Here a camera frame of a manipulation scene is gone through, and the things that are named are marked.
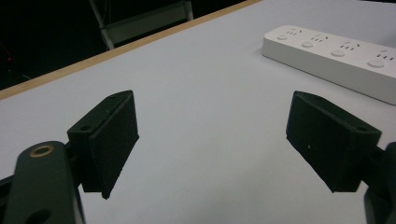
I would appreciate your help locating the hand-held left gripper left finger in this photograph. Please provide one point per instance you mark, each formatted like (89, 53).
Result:
(104, 143)

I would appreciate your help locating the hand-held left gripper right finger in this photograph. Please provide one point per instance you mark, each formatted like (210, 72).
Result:
(331, 146)

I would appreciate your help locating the white power strip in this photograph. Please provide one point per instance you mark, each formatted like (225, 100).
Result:
(331, 57)

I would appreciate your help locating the metal stand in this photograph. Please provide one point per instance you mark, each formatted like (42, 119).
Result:
(141, 21)

